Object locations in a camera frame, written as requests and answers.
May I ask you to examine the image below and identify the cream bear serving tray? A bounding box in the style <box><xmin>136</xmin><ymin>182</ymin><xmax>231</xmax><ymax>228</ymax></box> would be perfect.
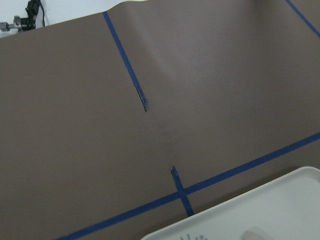
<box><xmin>144</xmin><ymin>166</ymin><xmax>320</xmax><ymax>240</ymax></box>

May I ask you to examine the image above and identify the black tripod stand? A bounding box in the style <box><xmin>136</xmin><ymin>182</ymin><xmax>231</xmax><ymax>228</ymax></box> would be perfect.
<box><xmin>0</xmin><ymin>0</ymin><xmax>46</xmax><ymax>32</ymax></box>

